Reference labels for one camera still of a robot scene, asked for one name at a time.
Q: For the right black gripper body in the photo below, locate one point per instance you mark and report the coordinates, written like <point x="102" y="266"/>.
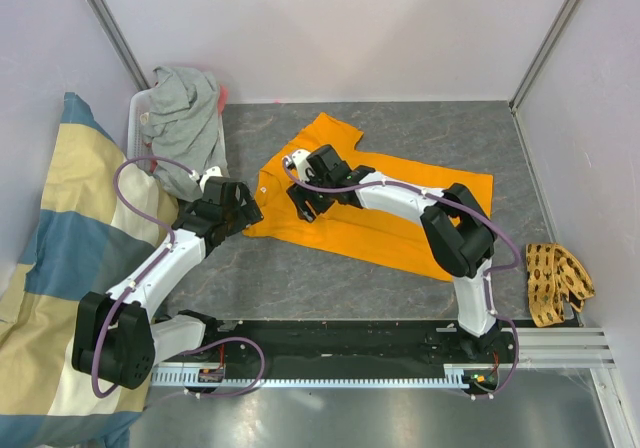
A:
<point x="317" y="199"/>

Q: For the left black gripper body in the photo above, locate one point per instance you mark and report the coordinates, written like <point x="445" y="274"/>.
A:
<point x="237" y="218"/>

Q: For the orange t shirt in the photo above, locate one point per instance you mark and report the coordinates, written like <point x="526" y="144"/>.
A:
<point x="366" y="235"/>

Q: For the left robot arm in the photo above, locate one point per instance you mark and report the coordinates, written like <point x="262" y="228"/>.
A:
<point x="117" y="342"/>

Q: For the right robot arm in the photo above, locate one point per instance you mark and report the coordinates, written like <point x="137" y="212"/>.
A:
<point x="453" y="222"/>

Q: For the grey t shirt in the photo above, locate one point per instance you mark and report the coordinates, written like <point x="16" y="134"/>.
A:
<point x="184" y="128"/>

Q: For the pink red garment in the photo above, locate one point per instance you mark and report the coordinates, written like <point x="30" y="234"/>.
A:
<point x="222" y="99"/>

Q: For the blue yellow striped pillow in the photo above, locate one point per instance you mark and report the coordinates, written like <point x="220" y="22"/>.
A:
<point x="99" y="219"/>

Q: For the white plastic basket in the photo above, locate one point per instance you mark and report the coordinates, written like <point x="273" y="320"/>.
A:
<point x="138" y="117"/>

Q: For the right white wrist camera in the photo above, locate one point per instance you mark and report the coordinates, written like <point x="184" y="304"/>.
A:
<point x="296" y="163"/>

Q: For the slotted cable duct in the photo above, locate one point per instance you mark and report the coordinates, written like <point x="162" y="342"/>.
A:
<point x="208" y="376"/>

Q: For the left aluminium frame post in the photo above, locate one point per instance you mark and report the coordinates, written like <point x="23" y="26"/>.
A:
<point x="118" y="41"/>

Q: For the aluminium frame post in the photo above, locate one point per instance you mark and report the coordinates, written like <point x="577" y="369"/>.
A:
<point x="552" y="37"/>
<point x="118" y="41"/>

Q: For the aluminium rail profile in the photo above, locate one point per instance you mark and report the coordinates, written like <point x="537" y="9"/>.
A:
<point x="559" y="348"/>

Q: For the right aluminium frame post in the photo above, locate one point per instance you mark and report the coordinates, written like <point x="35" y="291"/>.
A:
<point x="552" y="37"/>

